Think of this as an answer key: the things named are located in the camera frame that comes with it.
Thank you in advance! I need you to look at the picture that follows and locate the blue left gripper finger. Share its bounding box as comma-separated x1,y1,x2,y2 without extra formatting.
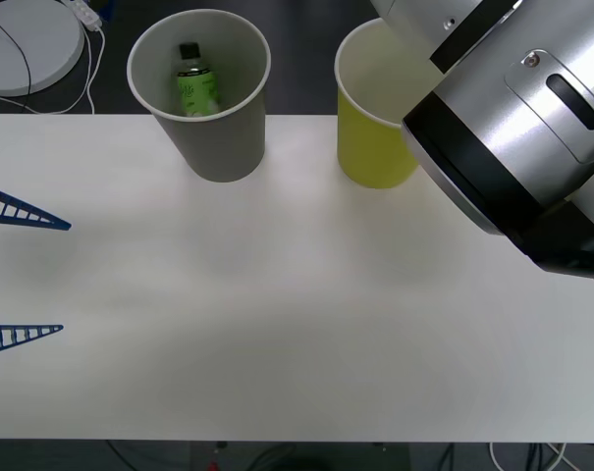
0,324,65,357
0,181,73,233

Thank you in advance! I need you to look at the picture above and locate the green bottle with black cap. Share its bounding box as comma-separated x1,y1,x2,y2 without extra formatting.
176,42,224,118

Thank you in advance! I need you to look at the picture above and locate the large white round disc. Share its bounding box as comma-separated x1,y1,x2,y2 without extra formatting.
0,0,86,98

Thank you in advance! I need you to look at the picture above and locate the white power strip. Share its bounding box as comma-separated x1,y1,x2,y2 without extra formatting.
63,0,104,31

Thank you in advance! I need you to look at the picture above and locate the yellow-green plastic waste bin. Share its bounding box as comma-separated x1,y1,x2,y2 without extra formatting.
334,18,420,190

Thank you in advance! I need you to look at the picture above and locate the thin black cable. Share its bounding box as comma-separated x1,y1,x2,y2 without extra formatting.
0,9,95,117

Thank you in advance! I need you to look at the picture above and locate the white power strip cable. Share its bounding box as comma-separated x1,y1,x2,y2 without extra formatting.
82,26,107,117

